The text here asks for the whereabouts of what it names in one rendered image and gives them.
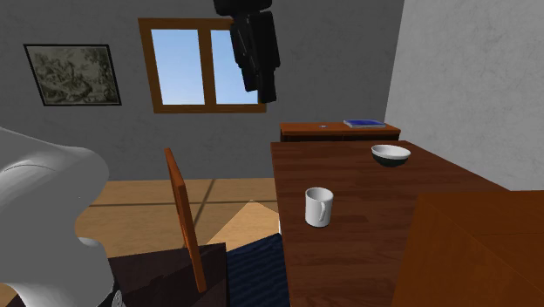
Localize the wooden framed window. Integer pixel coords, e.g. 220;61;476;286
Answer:
137;17;268;114

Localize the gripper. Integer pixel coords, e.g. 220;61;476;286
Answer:
212;0;282;105

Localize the white bowl with dark outside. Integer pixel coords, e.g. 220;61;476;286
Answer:
371;144;412;168

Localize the white mug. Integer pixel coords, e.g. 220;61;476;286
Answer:
304;187;335;229

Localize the wooden chair with blue seat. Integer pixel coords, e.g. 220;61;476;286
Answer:
163;147;292;307

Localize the wooden sideboard with blue book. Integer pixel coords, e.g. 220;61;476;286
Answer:
279;118;402;143

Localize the brown wooden table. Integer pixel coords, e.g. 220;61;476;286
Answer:
269;140;511;307

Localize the black framed wall picture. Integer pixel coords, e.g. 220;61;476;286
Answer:
23;43;123;107

